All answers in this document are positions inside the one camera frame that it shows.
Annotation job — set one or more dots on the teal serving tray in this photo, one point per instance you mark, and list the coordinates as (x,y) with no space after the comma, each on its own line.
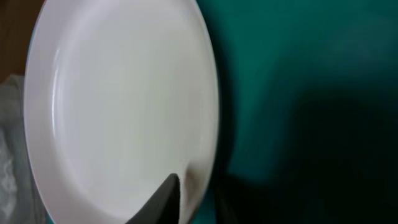
(308,112)

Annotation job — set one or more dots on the large pink plate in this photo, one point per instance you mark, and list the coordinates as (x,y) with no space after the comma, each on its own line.
(118,95)

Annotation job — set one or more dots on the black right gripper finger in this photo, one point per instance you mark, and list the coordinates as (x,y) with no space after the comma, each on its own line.
(164,205)

